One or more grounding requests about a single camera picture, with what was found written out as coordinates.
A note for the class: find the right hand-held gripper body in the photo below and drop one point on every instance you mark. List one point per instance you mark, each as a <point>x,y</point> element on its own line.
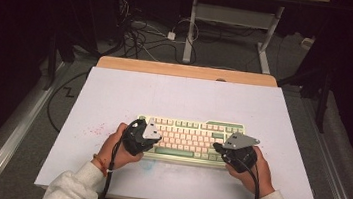
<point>241,157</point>

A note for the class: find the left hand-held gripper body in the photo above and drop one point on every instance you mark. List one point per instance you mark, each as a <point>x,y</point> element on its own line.
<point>136,142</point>

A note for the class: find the cream pink green keyboard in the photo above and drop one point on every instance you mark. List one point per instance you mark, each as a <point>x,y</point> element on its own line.
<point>187,137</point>

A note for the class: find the person's right hand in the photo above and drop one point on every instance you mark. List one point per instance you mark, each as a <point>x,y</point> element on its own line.
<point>263,176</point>

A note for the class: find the person's left hand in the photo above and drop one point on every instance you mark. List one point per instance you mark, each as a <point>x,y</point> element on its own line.
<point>108,152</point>

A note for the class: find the white board table cover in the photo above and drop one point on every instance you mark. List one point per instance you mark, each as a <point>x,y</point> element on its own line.
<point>181,96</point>

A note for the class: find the wooden table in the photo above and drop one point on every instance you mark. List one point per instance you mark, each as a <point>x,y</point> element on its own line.
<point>184,71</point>

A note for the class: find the black stand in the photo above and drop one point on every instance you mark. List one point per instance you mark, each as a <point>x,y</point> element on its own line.
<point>51,65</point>
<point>323,102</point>

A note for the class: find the small white power adapter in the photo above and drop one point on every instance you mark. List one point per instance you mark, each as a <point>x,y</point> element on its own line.
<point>171,36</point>

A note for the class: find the metal floor rail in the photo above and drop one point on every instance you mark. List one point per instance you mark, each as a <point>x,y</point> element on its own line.
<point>333,174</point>
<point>12,137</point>

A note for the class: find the white metal desk frame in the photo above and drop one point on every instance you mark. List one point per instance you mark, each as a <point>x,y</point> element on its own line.
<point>234,16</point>

